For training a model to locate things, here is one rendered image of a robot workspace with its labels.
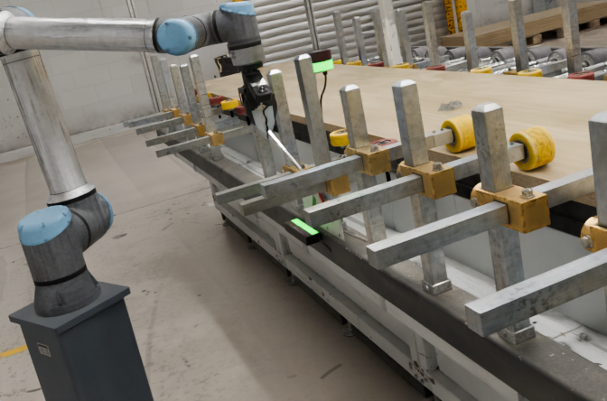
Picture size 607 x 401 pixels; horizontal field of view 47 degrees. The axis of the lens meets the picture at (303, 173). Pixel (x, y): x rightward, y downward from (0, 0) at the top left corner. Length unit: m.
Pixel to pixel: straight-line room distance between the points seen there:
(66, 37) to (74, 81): 7.38
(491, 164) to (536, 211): 0.10
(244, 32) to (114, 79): 7.50
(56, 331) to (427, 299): 1.05
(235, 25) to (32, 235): 0.80
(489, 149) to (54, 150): 1.41
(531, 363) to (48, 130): 1.51
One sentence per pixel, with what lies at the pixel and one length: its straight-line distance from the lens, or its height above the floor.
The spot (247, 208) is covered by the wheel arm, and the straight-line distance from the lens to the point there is 1.72.
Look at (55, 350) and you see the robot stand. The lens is 2.11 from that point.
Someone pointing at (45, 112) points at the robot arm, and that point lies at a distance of 2.17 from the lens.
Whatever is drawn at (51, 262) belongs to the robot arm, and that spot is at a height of 0.75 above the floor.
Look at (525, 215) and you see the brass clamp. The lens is 1.09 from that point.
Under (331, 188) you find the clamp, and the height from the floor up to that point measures 0.84.
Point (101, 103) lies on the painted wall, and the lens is 9.34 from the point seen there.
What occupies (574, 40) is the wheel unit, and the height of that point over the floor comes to 0.98.
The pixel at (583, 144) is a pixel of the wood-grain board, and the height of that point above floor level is 0.90.
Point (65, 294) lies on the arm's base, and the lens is 2.09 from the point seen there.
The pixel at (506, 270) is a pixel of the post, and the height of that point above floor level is 0.84.
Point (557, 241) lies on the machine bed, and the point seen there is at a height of 0.78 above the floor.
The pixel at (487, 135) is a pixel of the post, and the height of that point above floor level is 1.07.
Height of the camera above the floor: 1.34
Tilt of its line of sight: 15 degrees down
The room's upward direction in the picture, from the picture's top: 12 degrees counter-clockwise
